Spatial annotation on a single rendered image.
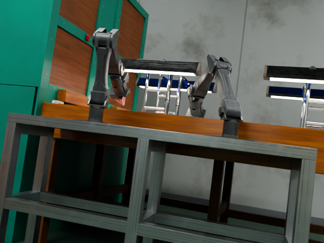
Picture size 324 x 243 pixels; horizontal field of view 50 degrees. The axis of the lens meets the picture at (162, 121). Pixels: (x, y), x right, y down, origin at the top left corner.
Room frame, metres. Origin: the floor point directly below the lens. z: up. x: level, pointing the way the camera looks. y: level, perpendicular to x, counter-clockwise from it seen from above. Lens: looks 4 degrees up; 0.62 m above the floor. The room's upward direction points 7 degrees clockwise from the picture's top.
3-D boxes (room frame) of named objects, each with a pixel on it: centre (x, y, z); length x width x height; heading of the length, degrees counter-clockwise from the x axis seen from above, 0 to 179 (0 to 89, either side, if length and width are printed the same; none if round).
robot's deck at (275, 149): (1.74, -0.05, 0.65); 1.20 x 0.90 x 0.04; 75
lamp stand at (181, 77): (2.52, -0.04, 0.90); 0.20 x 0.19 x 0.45; 72
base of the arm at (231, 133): (1.42, -0.28, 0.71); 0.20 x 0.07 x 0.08; 75
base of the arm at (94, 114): (1.57, 0.30, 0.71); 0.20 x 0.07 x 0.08; 75
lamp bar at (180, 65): (2.07, 0.11, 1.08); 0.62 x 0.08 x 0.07; 72
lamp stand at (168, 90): (2.14, 0.08, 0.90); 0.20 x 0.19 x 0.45; 72
